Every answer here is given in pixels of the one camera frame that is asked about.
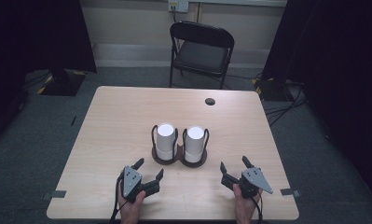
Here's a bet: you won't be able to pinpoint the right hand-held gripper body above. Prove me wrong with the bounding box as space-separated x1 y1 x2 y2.
220 167 274 200

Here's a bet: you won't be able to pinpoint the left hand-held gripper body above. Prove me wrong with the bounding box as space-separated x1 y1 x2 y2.
117 165 160 203

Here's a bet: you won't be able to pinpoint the dark double cup holder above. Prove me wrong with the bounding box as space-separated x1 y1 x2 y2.
150 124 211 169

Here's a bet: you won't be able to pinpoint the stack of white paper cups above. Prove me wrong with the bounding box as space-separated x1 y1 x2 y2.
156 122 177 161
184 125 206 163

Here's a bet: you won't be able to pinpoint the person's right hand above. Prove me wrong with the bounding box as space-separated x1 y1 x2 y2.
232 183 264 219

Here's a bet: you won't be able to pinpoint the person's left hand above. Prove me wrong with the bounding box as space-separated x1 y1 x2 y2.
117 189 147 218

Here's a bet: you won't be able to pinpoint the grey tape strip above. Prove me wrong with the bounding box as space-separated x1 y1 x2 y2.
41 189 67 201
280 188 301 198

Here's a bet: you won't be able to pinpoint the black stand base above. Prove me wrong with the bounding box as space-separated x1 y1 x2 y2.
36 68 88 97
252 77 295 102

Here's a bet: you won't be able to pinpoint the black folding chair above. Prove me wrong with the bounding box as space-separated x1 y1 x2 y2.
169 21 236 91

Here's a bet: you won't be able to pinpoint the black curtain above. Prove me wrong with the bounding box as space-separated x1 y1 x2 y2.
0 0 98 147
261 0 372 206

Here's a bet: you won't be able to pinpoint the left hand-held gripper cable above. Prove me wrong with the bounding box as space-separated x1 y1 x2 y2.
109 173 126 224

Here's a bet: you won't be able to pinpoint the hand-held gripper cable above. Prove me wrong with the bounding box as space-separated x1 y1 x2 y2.
250 190 265 224
109 173 126 224

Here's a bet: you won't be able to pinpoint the right hand-held gripper cable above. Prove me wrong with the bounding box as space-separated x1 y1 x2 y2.
250 190 265 224

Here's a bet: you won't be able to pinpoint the black floor cables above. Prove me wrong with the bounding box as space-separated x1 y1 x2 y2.
264 80 308 127

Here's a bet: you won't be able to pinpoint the white wall socket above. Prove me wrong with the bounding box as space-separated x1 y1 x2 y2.
168 0 190 14

